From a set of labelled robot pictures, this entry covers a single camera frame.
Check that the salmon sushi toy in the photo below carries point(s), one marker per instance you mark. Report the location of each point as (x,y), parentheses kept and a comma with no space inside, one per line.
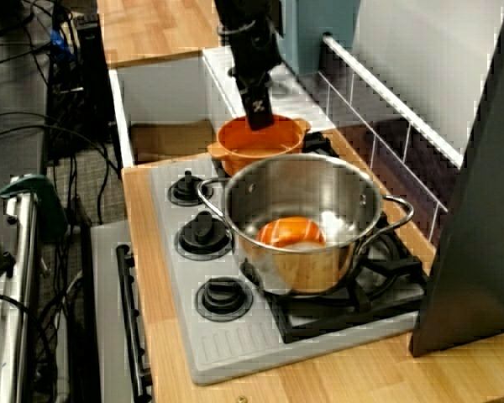
(290,231)

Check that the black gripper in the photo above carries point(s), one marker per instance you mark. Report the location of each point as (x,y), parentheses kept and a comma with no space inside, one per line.
(254,54)

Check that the orange plastic pot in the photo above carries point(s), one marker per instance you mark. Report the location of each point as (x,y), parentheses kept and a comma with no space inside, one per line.
(239,161)

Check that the aluminium frame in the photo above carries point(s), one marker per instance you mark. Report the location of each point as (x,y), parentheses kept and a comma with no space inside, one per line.
(12,319)

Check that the stainless steel pot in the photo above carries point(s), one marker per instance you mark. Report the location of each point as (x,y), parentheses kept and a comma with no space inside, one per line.
(302,184)

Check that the oven door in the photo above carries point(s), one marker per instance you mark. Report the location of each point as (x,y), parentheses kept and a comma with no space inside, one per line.
(107,302)

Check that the grey stove top plate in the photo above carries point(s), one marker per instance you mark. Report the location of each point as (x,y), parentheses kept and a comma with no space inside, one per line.
(218,340)

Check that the light blue robot base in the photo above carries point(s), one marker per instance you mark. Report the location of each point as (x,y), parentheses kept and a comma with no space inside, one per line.
(315,38)

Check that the black side panel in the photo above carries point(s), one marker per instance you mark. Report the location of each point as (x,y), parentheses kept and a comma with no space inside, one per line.
(479,210)

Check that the black computer tower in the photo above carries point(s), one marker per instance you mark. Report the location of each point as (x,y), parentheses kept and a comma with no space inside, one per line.
(94,75)

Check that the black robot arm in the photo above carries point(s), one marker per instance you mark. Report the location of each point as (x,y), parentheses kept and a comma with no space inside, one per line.
(243,14)

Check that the dark tile backsplash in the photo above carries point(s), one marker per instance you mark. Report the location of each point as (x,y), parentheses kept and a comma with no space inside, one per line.
(403,155)

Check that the black stove knob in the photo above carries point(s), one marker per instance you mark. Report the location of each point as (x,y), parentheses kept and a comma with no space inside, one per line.
(189,191)
(224,300)
(203,237)

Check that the green clamp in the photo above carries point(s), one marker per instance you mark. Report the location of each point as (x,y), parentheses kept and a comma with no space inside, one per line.
(38,189)

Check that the black burner grate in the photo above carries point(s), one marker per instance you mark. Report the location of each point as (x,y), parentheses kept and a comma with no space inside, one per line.
(319,319)

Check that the bamboo kitchen countertop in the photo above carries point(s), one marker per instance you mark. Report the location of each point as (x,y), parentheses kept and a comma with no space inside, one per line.
(319,382)

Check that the white sink basin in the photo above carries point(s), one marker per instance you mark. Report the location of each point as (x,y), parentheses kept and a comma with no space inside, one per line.
(164,88)

